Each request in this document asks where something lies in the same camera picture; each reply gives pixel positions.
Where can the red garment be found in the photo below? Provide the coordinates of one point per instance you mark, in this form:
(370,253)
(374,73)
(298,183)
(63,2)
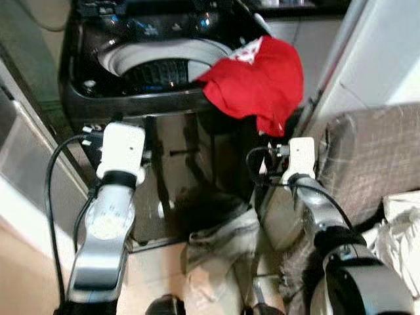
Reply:
(256,85)

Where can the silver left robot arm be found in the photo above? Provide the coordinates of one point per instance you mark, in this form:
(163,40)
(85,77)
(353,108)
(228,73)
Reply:
(108,223)

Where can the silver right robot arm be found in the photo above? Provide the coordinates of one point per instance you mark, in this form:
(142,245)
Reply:
(321,210)

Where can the dark top-load washing machine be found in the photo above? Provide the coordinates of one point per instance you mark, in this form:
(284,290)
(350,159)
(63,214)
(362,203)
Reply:
(131,105)

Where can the white crumpled cloth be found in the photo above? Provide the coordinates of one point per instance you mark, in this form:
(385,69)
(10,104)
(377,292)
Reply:
(400,243)

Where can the white cabinet panel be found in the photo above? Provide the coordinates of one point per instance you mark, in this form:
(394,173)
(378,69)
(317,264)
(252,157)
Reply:
(380,52)

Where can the grey fuzzy cloth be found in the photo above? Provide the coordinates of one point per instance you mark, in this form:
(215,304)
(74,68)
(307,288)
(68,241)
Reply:
(298,275)

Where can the dark countertop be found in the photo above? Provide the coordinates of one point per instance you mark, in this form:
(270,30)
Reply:
(302,6)

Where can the black right robot foot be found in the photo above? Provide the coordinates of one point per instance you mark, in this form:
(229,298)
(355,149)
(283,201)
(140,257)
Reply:
(262,310)

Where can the black robot foot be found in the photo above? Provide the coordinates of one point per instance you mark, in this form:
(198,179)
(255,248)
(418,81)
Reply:
(165,306)
(262,310)

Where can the grey garment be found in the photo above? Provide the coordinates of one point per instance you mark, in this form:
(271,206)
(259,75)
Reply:
(216,249)

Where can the steel washer drum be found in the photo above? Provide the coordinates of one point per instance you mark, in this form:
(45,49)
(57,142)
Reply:
(144,56)

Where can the black left robot foot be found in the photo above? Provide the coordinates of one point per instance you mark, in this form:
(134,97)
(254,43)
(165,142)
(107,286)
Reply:
(165,306)

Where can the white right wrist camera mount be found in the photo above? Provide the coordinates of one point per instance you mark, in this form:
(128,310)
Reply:
(302,157)

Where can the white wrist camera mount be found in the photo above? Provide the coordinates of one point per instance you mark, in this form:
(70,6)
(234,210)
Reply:
(121,147)
(302,157)

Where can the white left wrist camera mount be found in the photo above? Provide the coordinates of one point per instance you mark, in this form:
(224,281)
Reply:
(121,147)

